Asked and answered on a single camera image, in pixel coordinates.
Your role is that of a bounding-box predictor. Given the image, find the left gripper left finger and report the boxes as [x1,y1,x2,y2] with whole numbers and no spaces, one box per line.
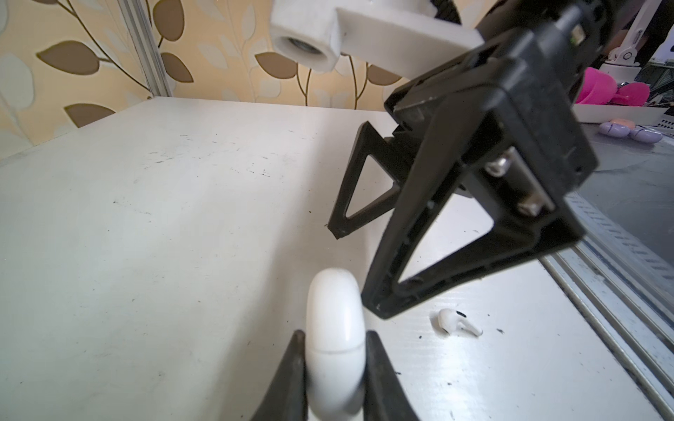
[251,330,308,421]

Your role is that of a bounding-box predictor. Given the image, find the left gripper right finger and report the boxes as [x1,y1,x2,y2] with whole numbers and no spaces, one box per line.
[363,331,419,421]

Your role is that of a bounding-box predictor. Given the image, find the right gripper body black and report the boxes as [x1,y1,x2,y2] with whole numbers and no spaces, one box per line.
[383,0,628,138]

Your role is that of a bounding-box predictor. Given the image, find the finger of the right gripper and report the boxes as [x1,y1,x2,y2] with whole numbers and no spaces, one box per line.
[328,122,416,239]
[362,86,598,319]

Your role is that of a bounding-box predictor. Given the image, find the white earbud charging case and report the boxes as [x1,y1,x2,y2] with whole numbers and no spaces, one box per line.
[305,268,366,420]

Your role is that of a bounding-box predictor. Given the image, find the white earbud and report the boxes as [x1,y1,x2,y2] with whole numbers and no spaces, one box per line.
[437,308,484,337]

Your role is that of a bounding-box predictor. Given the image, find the purple case outside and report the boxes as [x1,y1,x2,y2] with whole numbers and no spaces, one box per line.
[599,119,663,145]

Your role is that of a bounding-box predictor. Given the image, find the pink object outside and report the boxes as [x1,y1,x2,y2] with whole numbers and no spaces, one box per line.
[575,68,650,107]

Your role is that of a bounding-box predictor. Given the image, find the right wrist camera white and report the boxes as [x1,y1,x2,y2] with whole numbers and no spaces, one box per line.
[269,0,484,79]

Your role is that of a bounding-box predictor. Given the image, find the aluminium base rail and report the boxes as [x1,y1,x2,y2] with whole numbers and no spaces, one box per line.
[541,194,673,420]

